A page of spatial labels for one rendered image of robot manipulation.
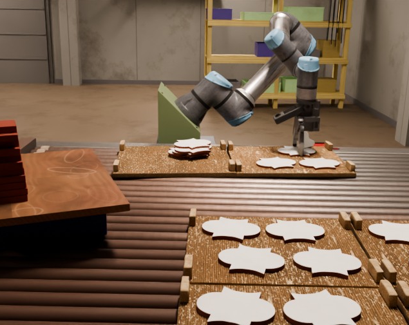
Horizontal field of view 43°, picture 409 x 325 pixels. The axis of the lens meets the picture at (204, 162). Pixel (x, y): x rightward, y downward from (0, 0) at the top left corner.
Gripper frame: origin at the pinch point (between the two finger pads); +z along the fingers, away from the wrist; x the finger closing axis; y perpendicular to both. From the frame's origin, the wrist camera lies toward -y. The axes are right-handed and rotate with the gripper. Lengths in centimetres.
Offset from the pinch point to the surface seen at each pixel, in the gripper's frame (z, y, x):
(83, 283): 0, -66, -94
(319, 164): -0.5, 3.7, -18.7
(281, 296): -2, -26, -103
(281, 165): -0.6, -9.9, -19.4
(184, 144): -3.6, -43.0, -3.4
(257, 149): 0.9, -14.1, 4.9
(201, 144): -3.6, -36.9, -4.2
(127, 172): 0, -62, -25
